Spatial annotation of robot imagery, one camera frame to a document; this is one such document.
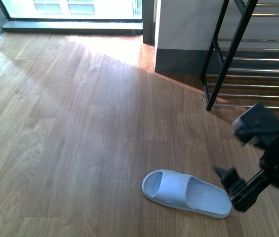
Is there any black metal shoe rack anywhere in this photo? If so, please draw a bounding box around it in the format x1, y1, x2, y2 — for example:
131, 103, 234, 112
200, 0, 279, 111

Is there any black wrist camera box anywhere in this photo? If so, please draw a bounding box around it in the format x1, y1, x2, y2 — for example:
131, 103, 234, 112
232, 102, 279, 150

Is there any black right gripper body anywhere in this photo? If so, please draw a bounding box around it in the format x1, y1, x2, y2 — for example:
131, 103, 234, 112
230, 126, 279, 212

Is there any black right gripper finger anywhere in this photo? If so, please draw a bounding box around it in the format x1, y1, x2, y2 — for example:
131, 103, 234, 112
213, 166, 245, 195

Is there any light blue slipper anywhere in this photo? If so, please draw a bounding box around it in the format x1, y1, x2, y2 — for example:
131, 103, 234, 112
142, 169, 232, 219

